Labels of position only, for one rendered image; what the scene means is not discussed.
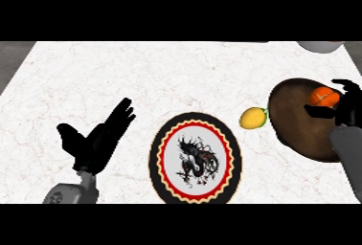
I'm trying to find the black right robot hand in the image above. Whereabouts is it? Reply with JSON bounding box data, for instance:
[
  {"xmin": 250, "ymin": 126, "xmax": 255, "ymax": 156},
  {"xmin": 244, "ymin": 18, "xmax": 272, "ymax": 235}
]
[{"xmin": 303, "ymin": 78, "xmax": 362, "ymax": 128}]

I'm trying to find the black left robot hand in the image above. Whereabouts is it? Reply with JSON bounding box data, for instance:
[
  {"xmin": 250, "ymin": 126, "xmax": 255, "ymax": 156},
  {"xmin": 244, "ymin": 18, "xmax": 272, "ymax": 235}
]
[{"xmin": 55, "ymin": 97, "xmax": 137, "ymax": 176}]

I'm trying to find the orange squash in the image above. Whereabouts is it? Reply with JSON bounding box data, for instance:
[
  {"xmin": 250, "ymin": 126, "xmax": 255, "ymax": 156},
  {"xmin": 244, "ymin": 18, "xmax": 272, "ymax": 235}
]
[{"xmin": 309, "ymin": 86, "xmax": 341, "ymax": 109}]

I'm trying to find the brown wooden plate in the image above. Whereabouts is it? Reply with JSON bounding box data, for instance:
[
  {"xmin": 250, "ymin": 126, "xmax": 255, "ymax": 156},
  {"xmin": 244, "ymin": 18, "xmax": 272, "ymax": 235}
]
[{"xmin": 267, "ymin": 78, "xmax": 347, "ymax": 164}]

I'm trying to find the grey pan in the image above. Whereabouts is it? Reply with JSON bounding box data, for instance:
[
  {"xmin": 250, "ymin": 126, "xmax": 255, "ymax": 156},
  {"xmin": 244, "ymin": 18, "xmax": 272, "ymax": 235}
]
[{"xmin": 295, "ymin": 41, "xmax": 346, "ymax": 55}]

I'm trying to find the dragon print plate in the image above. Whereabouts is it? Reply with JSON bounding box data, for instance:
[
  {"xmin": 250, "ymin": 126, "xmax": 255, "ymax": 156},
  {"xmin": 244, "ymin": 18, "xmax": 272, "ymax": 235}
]
[{"xmin": 148, "ymin": 111, "xmax": 244, "ymax": 205}]

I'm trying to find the yellow lemon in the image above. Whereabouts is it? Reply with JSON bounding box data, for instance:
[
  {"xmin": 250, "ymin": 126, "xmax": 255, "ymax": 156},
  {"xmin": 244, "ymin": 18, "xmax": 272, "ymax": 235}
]
[{"xmin": 238, "ymin": 106, "xmax": 270, "ymax": 130}]

